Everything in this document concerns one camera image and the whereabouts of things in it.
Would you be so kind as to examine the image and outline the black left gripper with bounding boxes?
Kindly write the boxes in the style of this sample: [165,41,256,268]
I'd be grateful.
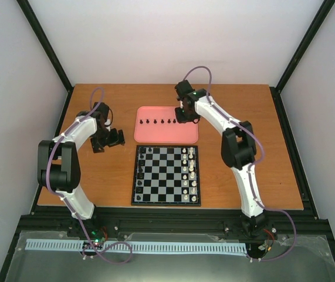
[91,128,125,153]

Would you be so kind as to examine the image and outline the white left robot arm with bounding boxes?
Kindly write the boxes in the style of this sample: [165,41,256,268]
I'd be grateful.
[38,102,125,237]

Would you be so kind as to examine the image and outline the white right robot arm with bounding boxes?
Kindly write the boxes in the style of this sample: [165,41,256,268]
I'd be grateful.
[175,80,266,238]

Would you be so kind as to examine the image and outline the white chess pieces row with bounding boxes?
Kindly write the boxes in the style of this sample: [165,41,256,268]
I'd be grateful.
[181,147,199,204]

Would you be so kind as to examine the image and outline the pink plastic tray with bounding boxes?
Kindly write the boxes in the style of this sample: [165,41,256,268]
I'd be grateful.
[134,106,199,144]

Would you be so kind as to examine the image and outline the black and white chessboard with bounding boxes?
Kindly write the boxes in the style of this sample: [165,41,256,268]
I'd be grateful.
[131,145,201,207]

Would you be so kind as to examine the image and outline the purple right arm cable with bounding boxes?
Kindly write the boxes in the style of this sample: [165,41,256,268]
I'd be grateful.
[182,66,297,262]

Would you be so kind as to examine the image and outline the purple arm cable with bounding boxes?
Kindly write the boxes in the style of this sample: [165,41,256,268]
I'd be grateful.
[182,66,297,262]
[46,87,133,264]

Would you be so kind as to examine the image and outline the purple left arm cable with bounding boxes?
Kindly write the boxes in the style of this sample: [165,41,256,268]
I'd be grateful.
[46,87,133,264]

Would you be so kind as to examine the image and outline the light blue slotted cable duct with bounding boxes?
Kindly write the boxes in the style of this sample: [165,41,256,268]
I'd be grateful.
[25,239,247,256]

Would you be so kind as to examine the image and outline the black aluminium frame rail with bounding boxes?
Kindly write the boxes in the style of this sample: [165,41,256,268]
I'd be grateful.
[17,205,331,239]

